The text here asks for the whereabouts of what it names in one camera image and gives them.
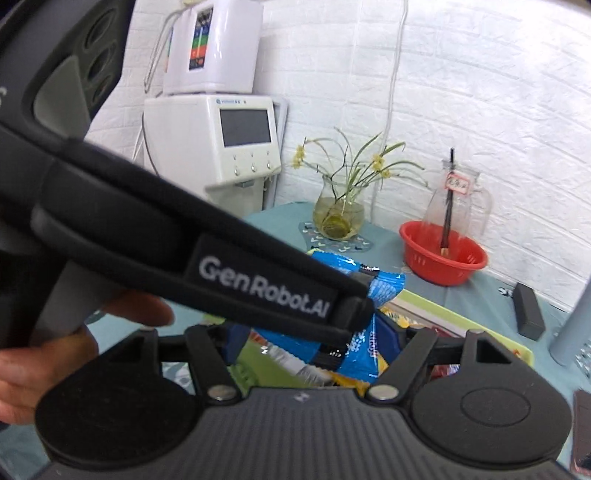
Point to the green storage box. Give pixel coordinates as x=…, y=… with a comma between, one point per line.
x=258, y=369

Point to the tall white water purifier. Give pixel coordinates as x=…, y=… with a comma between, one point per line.
x=231, y=46

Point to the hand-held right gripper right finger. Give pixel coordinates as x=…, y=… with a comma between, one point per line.
x=387, y=339

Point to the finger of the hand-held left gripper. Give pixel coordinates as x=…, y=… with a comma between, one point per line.
x=353, y=314

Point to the teal printed tablecloth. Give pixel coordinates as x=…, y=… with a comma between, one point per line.
x=498, y=295

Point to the white machine with screen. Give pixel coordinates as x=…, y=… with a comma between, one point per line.
x=184, y=143

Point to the red plastic basket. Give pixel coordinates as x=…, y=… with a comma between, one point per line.
x=434, y=267

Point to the grey thermos bottle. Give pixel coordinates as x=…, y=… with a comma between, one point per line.
x=570, y=332

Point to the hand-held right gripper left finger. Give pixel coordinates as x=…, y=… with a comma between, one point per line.
x=236, y=344

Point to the small black box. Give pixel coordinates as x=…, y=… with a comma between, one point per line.
x=528, y=311

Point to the smartphone with red case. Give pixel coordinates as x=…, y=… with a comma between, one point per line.
x=582, y=434

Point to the glass vase with yellow flowers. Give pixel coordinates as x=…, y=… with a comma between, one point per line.
x=339, y=217

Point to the black straw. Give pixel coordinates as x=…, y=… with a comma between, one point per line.
x=449, y=203

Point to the person's left hand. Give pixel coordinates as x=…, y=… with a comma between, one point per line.
x=46, y=374

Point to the clear glass pitcher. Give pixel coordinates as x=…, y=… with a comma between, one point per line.
x=466, y=203

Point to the blue snack packet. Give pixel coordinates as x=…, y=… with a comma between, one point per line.
x=385, y=286

